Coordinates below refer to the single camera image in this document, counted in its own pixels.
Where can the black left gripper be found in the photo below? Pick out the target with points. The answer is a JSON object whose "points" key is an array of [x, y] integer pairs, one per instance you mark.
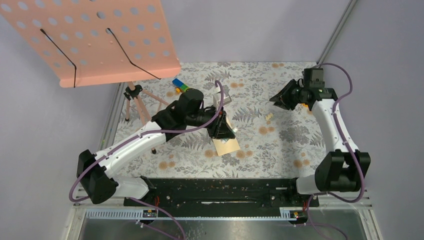
{"points": [[220, 129]]}

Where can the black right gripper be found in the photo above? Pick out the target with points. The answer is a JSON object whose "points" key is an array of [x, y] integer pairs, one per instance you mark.
{"points": [[284, 92]]}

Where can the white green glue stick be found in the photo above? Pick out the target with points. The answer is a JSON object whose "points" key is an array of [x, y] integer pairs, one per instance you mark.
{"points": [[230, 135]]}

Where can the cream envelope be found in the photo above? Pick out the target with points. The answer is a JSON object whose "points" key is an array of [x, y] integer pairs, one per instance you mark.
{"points": [[232, 145]]}

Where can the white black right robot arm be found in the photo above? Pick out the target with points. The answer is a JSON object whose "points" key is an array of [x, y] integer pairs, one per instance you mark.
{"points": [[344, 167]]}

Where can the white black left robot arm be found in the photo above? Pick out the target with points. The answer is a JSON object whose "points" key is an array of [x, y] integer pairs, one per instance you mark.
{"points": [[98, 172]]}

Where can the small cream crumb piece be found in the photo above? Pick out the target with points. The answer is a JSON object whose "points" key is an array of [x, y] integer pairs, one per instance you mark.
{"points": [[269, 116]]}

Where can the floral patterned table mat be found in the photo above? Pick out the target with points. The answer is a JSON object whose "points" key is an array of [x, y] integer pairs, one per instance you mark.
{"points": [[289, 145]]}

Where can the multicolour toy block car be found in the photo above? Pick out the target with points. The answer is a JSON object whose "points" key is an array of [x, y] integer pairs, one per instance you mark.
{"points": [[181, 87]]}

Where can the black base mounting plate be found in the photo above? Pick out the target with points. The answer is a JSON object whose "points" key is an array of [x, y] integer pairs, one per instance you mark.
{"points": [[220, 197]]}

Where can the pink tripod music stand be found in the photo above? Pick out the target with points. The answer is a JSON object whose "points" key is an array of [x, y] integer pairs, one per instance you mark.
{"points": [[60, 61]]}

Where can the aluminium frame rail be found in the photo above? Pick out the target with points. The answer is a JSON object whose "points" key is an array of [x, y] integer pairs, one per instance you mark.
{"points": [[114, 209]]}

